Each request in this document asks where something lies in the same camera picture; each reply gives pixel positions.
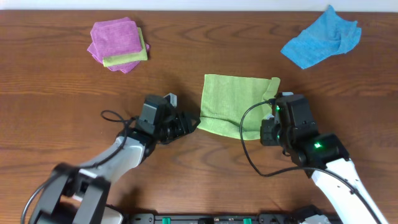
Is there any green microfibre cloth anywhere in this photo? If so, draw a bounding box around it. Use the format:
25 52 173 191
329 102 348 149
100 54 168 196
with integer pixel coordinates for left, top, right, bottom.
198 74 280 140

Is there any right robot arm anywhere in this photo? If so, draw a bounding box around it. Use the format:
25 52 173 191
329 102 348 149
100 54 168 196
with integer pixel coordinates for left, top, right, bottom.
261 93 387 223

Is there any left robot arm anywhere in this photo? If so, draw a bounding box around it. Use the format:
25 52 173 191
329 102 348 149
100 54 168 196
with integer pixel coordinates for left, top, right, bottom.
21 93 200 224

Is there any folded green cloth in stack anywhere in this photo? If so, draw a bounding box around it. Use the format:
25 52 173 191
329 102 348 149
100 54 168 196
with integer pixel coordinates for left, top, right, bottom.
103 27 148 67

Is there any top purple folded cloth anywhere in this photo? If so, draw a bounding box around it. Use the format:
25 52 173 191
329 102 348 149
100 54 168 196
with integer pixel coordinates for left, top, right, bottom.
90 17 143 60

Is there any blue crumpled cloth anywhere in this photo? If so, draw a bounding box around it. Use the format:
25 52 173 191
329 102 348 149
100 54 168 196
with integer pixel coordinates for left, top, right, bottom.
280 5 362 70

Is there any right black cable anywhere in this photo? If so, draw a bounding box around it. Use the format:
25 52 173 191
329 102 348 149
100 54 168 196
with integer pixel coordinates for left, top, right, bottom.
239 98 382 224

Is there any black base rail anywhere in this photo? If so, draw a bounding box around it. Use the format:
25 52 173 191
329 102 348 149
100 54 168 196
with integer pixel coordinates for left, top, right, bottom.
126 213 300 224

